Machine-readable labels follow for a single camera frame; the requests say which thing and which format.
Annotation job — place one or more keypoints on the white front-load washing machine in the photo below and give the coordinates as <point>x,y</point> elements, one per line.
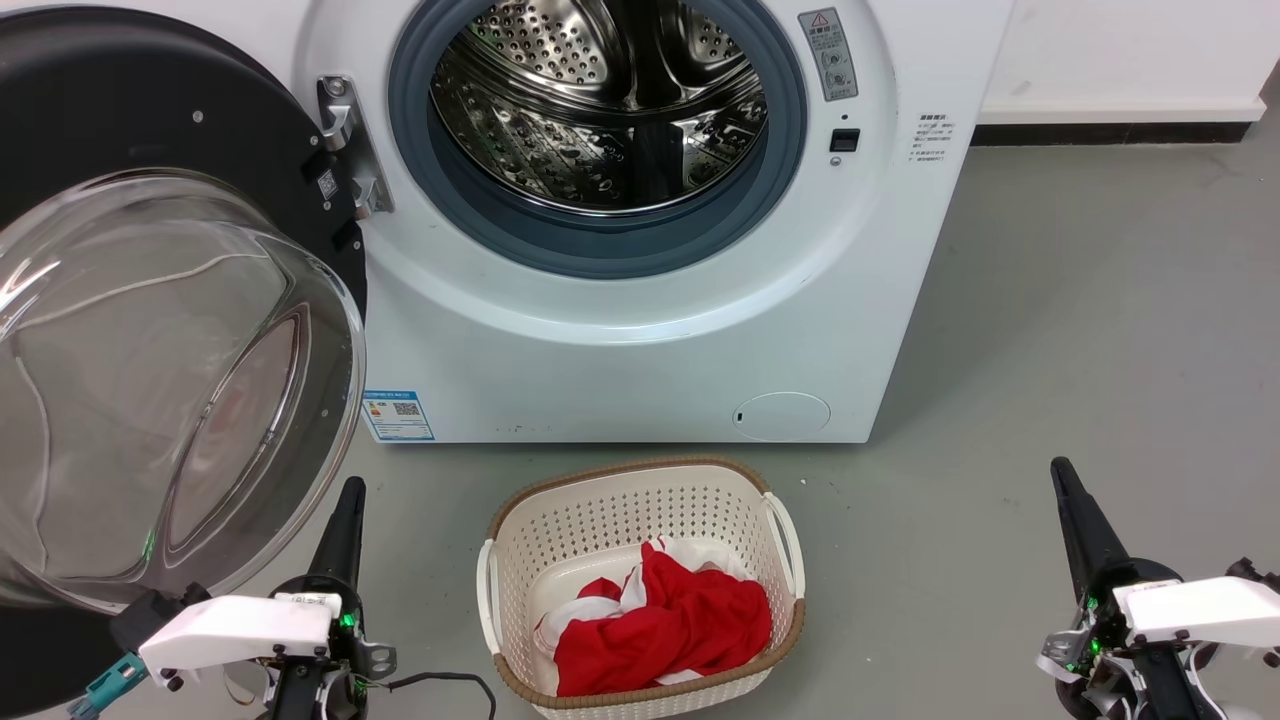
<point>650,360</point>

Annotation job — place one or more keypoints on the perforated steel washer drum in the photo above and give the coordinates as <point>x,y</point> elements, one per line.
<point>560,130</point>

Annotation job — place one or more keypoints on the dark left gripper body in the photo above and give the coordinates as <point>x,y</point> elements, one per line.
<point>345,665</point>

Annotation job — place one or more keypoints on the grey warning sticker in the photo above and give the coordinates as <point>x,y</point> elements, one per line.
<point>828,55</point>

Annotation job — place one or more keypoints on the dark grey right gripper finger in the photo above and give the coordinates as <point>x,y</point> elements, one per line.
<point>1085,530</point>
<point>1072,560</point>

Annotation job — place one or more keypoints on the blue energy label sticker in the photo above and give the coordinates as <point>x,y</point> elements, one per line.
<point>398,416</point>

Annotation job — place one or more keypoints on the red and white garment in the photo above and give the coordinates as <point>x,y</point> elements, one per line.
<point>680,630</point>

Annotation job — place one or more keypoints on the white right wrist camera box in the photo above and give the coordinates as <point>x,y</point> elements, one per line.
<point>1200,608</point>

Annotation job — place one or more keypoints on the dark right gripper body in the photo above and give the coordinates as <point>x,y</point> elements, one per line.
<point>1150,680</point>

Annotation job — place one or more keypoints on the small code sticker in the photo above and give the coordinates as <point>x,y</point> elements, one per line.
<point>326,184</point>

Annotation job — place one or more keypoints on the cream perforated laundry basket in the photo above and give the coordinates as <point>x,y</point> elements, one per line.
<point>640,500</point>

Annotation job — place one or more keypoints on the round white filter cover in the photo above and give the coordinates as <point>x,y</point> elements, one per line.
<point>782,416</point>

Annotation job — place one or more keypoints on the black round glass washer door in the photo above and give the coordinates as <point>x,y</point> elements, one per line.
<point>150,100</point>

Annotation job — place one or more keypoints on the black and white baseboard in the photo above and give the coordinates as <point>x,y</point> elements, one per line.
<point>1110,133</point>

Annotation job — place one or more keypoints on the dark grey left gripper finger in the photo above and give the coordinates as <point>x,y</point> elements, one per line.
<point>348,530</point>
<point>322,560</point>

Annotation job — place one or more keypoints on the metal door hinge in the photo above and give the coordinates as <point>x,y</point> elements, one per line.
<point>345,130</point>

